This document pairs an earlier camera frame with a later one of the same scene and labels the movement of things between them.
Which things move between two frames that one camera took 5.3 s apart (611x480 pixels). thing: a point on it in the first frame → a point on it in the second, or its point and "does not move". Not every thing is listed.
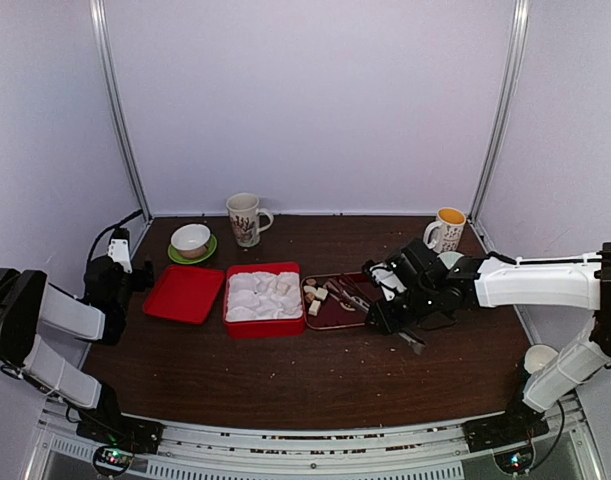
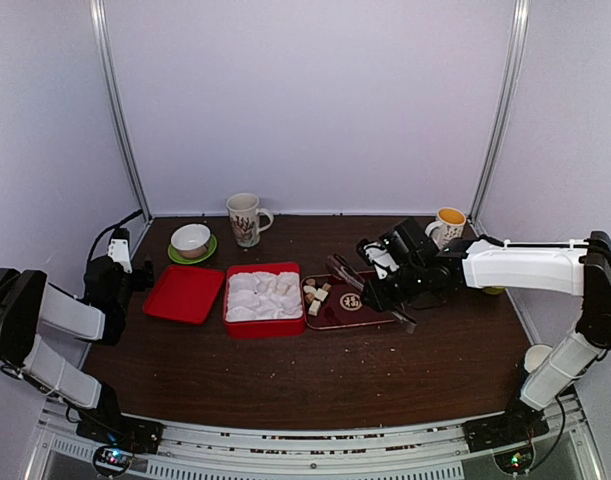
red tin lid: [184, 293] does not move
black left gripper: [146, 280] does not move
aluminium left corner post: [98, 8] does not move
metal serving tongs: [353, 300] → [342, 269]
